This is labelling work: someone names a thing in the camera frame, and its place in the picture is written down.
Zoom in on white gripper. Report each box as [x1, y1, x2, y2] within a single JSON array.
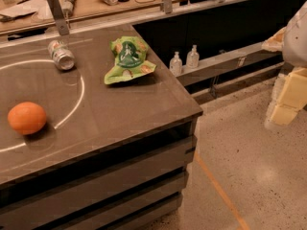
[[262, 1, 307, 127]]

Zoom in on green rice chip bag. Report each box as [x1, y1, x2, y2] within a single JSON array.
[[104, 36, 156, 85]]

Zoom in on right clear sanitizer bottle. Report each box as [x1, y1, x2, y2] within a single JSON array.
[[186, 45, 200, 68]]

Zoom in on clear sanitizer bottle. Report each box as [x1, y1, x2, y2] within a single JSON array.
[[186, 45, 200, 68], [169, 52, 182, 76]]

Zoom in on left clear sanitizer bottle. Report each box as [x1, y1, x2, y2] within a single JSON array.
[[169, 52, 182, 76]]

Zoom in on silver soda can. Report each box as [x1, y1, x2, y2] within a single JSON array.
[[48, 40, 75, 70]]

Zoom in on white paper sheets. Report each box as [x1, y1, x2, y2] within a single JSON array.
[[0, 0, 52, 22]]

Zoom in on orange fruit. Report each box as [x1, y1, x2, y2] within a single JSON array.
[[8, 102, 47, 135]]

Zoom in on grey metal bracket left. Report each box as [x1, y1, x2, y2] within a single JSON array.
[[47, 0, 69, 35]]

